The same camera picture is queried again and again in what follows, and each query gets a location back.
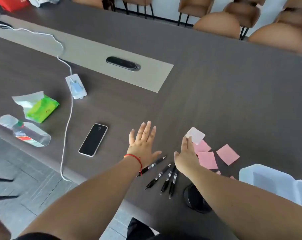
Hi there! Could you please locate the red box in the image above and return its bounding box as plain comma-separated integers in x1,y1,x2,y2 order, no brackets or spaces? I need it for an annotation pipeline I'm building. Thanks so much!
0,0,30,12

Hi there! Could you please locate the person's right hand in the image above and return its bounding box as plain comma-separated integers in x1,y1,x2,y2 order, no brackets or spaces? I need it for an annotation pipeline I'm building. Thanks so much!
174,135,201,176

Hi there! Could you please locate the person's right forearm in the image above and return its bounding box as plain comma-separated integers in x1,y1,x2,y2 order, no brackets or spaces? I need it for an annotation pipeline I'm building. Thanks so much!
183,164,302,240

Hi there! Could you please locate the white plastic bag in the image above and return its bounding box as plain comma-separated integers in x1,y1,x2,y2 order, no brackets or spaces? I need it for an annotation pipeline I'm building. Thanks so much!
27,0,62,8

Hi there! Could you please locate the row of brown chairs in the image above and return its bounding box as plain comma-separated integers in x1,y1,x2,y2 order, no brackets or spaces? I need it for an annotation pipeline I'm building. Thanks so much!
72,0,302,56

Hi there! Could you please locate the green tissue pack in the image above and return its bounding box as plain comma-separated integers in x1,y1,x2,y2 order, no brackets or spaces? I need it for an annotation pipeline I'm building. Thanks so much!
12,91,60,123

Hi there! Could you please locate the red string bracelet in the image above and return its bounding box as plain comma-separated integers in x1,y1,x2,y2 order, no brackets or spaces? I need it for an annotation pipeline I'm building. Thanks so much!
124,154,143,176

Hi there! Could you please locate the clear plastic bottle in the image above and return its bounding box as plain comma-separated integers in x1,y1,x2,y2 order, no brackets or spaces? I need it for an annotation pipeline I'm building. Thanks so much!
0,114,52,147

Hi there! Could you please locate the white power bank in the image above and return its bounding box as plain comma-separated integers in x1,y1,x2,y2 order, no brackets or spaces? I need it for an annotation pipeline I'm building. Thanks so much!
65,73,88,100

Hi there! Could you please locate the person's left hand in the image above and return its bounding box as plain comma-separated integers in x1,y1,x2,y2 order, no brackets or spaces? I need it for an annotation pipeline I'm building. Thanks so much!
126,120,162,170

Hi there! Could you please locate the person's left forearm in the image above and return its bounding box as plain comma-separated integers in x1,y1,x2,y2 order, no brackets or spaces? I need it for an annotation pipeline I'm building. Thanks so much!
18,155,143,240

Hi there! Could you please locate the person's black clothing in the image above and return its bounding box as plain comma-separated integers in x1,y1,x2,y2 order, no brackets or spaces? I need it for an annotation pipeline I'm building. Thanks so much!
14,217,216,240

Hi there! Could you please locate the black pen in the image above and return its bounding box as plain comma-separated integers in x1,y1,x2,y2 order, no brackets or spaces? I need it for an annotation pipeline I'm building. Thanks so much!
137,156,166,177
144,163,172,190
169,172,178,199
160,166,176,195

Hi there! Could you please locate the white sticky note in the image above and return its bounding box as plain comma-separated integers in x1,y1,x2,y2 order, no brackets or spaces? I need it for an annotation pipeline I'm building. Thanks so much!
185,126,206,145

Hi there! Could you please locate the white plastic box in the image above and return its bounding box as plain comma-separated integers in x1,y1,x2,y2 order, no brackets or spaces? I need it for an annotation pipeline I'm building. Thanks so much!
239,164,302,212

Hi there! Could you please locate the white charging cable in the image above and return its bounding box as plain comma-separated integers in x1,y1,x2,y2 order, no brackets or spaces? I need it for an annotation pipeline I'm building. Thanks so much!
0,21,75,183

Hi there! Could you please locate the black smartphone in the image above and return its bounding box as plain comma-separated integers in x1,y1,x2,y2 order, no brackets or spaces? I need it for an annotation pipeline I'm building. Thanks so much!
78,123,108,157

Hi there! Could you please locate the black oval table socket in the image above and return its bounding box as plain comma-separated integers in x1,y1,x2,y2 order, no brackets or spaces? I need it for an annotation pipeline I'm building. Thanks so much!
106,56,141,72

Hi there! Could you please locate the black round pen holder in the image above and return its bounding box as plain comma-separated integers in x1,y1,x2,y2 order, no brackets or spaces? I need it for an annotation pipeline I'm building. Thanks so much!
183,183,213,214

